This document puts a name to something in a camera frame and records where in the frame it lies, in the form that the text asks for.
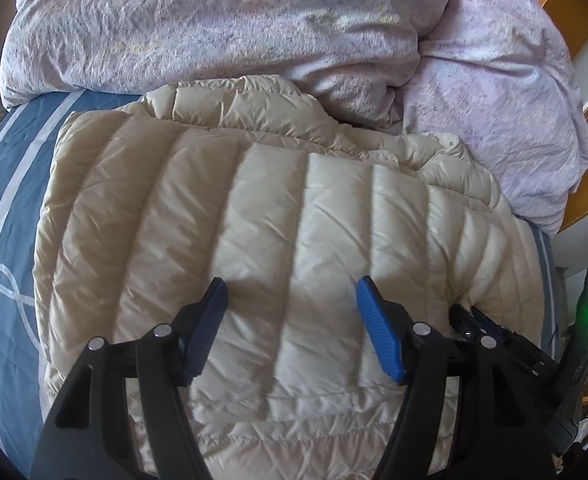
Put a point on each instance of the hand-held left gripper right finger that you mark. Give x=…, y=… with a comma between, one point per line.
x=379, y=330

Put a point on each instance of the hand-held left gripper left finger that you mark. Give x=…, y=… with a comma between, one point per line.
x=206, y=325

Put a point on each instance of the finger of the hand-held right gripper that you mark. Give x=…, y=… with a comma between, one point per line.
x=461, y=321
x=521, y=352

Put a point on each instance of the beige down jacket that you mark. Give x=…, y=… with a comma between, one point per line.
x=284, y=210

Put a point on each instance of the wooden headboard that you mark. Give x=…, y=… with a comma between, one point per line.
x=579, y=205

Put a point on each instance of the lilac pillow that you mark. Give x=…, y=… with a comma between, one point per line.
x=499, y=110

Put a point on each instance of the lilac duvet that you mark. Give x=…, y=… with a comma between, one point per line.
x=174, y=25

